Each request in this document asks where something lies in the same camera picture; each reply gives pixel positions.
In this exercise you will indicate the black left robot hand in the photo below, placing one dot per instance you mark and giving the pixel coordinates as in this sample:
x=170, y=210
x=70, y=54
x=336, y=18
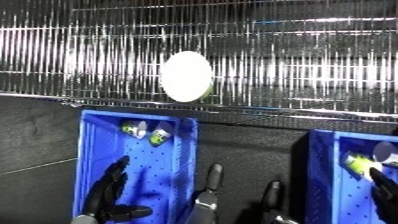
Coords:
x=106, y=193

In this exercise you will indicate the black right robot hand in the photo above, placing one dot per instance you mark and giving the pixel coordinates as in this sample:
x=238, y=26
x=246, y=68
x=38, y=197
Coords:
x=386, y=200

